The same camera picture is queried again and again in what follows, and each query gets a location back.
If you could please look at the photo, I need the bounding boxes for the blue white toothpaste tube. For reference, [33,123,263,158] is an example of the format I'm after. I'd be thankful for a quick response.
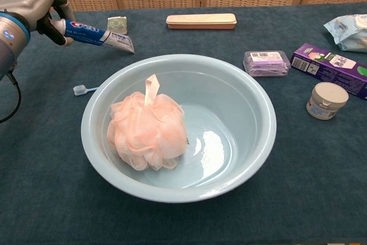
[50,17,135,55]

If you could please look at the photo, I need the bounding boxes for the pink bath sponge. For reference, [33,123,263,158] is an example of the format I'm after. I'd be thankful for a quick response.
[106,74,186,172]

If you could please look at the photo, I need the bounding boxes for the small green floss box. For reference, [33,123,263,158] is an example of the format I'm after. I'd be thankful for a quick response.
[107,15,128,37]

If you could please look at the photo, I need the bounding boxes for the light blue plastic basin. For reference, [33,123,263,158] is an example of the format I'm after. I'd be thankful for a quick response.
[80,54,278,203]

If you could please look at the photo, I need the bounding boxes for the purple toothpaste carton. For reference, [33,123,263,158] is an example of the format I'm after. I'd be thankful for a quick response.
[290,42,367,99]

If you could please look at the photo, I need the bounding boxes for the light blue toothbrush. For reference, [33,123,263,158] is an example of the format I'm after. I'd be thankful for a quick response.
[73,84,100,96]

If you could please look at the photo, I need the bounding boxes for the beige toothbrush travel case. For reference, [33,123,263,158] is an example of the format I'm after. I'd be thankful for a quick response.
[165,13,238,30]

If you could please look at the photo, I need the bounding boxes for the small white round jar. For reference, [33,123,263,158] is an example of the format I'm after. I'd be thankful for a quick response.
[306,81,350,121]

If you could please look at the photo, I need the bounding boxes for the dark blue table cloth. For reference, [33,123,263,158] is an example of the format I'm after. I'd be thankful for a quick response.
[0,1,367,245]

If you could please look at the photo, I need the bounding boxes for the light blue wet wipes pack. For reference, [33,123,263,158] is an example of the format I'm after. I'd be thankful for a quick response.
[323,14,367,53]

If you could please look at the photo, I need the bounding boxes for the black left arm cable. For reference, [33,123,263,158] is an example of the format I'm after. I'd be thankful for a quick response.
[0,67,22,124]

